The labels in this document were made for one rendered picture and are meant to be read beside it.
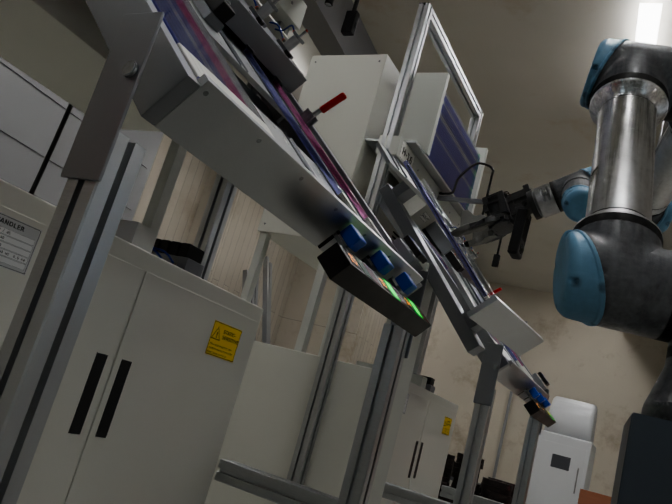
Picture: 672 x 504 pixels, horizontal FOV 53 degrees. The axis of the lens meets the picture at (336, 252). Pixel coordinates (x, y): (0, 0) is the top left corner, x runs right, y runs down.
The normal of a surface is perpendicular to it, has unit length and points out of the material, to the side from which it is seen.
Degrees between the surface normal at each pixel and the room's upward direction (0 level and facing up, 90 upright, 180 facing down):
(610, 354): 90
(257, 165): 133
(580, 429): 72
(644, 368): 90
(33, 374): 90
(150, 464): 90
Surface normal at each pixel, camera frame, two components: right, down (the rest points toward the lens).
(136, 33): -0.43, -0.33
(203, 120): 0.45, 0.73
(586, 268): -0.22, -0.17
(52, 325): 0.86, 0.13
